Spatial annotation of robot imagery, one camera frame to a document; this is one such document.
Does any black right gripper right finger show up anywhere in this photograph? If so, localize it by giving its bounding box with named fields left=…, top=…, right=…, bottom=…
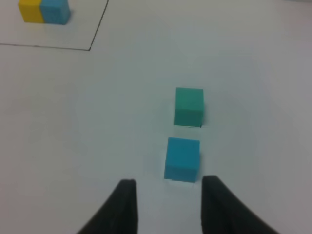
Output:
left=201, top=175, right=277, bottom=234

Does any template blue foam cube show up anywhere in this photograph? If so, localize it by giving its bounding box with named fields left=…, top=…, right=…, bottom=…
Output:
left=40, top=0, right=71, bottom=25

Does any green foam cube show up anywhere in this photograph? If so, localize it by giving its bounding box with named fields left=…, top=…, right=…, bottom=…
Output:
left=174, top=87, right=204, bottom=127

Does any template yellow foam cube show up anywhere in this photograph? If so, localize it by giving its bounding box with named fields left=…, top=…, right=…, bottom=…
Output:
left=18, top=0, right=44, bottom=23

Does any white template paper sheet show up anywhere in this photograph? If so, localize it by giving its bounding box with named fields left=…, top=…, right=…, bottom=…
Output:
left=0, top=0, right=109, bottom=51

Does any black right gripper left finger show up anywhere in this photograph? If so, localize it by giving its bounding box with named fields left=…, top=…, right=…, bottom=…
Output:
left=79, top=179, right=138, bottom=234

